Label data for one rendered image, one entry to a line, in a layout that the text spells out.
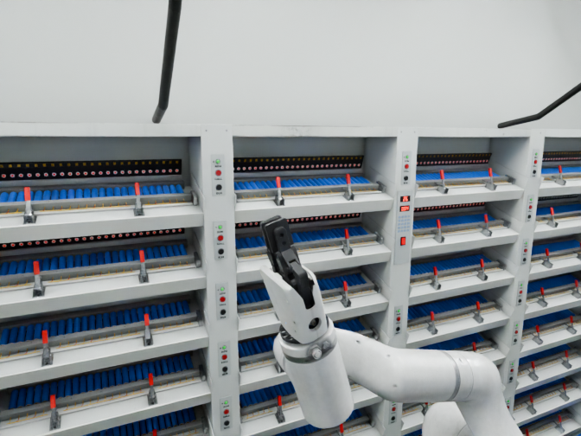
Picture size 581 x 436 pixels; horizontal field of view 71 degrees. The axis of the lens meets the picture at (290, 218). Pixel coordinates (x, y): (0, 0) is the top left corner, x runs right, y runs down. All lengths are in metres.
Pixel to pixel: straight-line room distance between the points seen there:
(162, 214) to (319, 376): 0.76
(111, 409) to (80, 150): 0.79
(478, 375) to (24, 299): 1.09
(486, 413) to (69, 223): 1.06
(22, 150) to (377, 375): 1.13
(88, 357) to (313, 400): 0.84
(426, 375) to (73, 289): 0.94
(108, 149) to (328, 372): 1.02
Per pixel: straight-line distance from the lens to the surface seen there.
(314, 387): 0.64
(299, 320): 0.56
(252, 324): 1.42
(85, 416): 1.47
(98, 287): 1.29
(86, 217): 1.24
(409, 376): 0.74
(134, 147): 1.40
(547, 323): 2.61
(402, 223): 1.59
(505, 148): 2.12
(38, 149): 1.41
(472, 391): 0.86
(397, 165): 1.54
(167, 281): 1.28
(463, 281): 1.94
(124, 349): 1.36
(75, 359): 1.36
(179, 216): 1.24
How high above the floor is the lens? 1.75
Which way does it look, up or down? 11 degrees down
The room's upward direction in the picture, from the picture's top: straight up
